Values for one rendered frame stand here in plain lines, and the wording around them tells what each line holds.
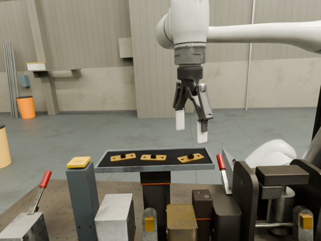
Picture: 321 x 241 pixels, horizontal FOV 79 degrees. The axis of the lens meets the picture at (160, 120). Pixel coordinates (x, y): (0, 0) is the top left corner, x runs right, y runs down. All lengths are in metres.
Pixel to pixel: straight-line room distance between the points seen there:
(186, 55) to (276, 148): 0.76
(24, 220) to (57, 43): 7.59
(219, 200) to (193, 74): 0.36
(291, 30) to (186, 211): 0.62
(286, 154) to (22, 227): 1.09
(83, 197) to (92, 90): 6.86
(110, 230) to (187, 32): 0.52
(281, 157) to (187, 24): 0.81
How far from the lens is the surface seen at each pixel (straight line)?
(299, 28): 0.79
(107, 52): 7.24
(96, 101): 7.50
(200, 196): 0.59
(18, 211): 1.47
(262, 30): 0.75
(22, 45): 8.88
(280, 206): 0.66
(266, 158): 1.14
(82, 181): 0.72
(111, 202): 0.58
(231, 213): 0.58
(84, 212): 0.79
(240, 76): 6.95
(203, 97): 0.53
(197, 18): 0.55
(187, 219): 0.55
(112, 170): 0.63
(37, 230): 0.70
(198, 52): 0.55
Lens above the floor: 1.45
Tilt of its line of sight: 15 degrees down
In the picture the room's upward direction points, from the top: 2 degrees counter-clockwise
